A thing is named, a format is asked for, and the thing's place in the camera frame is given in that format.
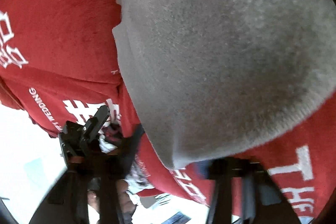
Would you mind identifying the grey knitted garment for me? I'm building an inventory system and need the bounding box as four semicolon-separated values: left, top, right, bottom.
113;0;335;169

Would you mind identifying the person's hand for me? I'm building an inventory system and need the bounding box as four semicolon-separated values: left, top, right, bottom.
87;180;137;223

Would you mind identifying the red sofa white lettering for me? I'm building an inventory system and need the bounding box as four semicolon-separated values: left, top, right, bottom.
1;0;335;222

